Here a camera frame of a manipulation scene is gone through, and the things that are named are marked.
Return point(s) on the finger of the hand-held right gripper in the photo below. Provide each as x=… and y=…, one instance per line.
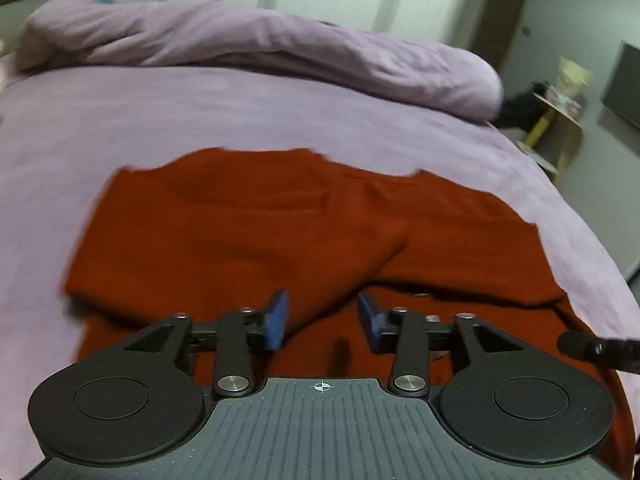
x=595, y=347

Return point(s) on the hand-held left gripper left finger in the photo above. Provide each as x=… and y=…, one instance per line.
x=278, y=316

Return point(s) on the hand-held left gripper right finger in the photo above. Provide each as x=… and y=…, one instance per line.
x=370, y=317

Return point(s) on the red garment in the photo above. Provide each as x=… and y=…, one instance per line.
x=250, y=220

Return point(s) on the yellow side table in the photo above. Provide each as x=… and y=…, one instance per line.
x=560, y=130

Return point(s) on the purple bed sheet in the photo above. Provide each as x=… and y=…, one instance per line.
x=150, y=115

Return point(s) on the dark cloth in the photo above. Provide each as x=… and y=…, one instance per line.
x=520, y=107

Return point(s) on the cream paper bag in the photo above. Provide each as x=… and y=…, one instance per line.
x=572, y=77

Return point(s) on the purple duvet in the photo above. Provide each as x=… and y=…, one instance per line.
x=250, y=35

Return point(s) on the brown wooden door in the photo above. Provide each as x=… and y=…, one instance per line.
x=500, y=15

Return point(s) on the wall television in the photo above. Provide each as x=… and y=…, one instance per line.
x=625, y=90

